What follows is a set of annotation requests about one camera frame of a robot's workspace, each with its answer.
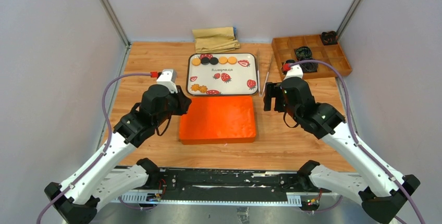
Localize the metal tongs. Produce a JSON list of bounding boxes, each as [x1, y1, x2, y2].
[[256, 49, 274, 98]]

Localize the black sandwich cookie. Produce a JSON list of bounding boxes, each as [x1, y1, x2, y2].
[[210, 57, 219, 65], [200, 57, 210, 65]]

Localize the wooden compartment organizer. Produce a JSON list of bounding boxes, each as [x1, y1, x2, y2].
[[272, 34, 352, 78]]

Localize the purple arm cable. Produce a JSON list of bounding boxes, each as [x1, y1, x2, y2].
[[286, 59, 427, 224], [36, 72, 159, 224]]

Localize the orange compartment cookie box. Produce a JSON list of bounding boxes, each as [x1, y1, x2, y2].
[[179, 136, 255, 145]]

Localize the round yellow cookie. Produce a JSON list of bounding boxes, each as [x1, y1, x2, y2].
[[191, 58, 201, 66], [218, 56, 228, 65], [227, 56, 237, 65]]

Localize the flower yellow cookie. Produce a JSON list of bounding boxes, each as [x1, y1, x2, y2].
[[198, 85, 208, 94], [191, 84, 200, 92]]

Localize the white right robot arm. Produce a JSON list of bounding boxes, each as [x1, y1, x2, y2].
[[263, 77, 420, 223]]

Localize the folded yellow cloth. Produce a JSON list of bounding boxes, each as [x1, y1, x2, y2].
[[192, 27, 240, 54]]

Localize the white strawberry tray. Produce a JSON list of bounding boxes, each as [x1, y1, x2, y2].
[[186, 53, 259, 96]]

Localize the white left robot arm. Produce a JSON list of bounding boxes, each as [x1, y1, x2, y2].
[[44, 82, 191, 223]]

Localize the orange box lid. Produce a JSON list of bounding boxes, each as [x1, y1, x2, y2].
[[179, 96, 256, 139]]

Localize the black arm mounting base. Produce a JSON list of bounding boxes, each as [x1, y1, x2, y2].
[[139, 168, 326, 203]]

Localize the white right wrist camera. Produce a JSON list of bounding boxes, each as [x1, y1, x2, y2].
[[282, 64, 303, 81]]

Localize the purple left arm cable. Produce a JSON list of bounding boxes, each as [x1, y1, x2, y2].
[[36, 72, 159, 224]]

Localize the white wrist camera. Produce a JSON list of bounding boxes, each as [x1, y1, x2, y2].
[[151, 69, 178, 93], [282, 64, 303, 81]]

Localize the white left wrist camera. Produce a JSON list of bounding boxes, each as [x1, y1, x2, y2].
[[151, 69, 178, 93]]

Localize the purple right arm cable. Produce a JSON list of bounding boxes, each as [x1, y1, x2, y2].
[[286, 59, 427, 224]]

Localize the dark rolled item in corner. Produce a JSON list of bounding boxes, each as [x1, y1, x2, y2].
[[320, 31, 338, 46]]

